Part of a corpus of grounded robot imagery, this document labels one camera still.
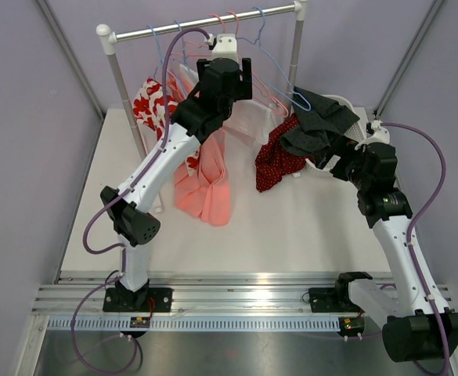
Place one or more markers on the dark red polka dot skirt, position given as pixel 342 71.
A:
pixel 273 162

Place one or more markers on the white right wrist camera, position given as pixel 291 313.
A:
pixel 377 134

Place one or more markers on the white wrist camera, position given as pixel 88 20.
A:
pixel 377 134
pixel 223 46

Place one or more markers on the white perforated plastic basket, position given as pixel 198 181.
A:
pixel 356 132

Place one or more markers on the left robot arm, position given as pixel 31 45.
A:
pixel 128 206

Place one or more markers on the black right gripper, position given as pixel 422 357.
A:
pixel 342 146

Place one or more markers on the dark grey dotted skirt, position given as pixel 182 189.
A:
pixel 321 122

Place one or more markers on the white red floral skirt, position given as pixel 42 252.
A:
pixel 149 110

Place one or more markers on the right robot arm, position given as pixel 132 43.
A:
pixel 419 325

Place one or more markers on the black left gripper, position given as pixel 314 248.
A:
pixel 242 82

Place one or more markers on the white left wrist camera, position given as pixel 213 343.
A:
pixel 223 46

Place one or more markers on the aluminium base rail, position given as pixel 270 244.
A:
pixel 234 302

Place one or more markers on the salmon pink pleated skirt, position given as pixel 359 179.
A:
pixel 201 183

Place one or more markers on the white and silver clothes rack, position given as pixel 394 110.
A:
pixel 110 38

